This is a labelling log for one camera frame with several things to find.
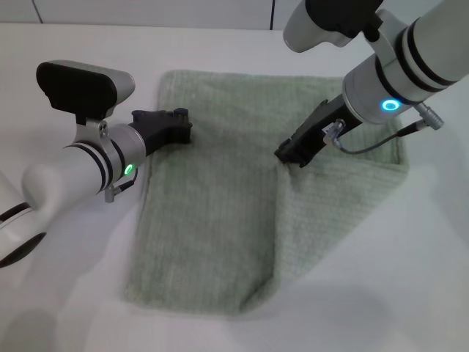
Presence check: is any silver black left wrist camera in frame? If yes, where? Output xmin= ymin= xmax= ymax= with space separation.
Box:
xmin=35 ymin=60 xmax=137 ymax=147

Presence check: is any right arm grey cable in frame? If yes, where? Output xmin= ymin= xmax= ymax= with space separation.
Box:
xmin=322 ymin=102 xmax=445 ymax=154

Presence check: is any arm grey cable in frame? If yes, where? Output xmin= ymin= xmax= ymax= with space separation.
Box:
xmin=322 ymin=102 xmax=445 ymax=154
xmin=103 ymin=170 xmax=140 ymax=203

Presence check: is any light green ribbed towel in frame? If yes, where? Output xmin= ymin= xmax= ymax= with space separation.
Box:
xmin=120 ymin=69 xmax=410 ymax=322

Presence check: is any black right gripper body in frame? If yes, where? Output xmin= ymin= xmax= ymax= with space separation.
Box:
xmin=292 ymin=98 xmax=362 ymax=155

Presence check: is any left arm grey cable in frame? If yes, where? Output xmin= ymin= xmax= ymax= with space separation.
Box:
xmin=103 ymin=170 xmax=140 ymax=203

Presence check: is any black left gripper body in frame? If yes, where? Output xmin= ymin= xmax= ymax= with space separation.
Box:
xmin=130 ymin=109 xmax=177 ymax=157

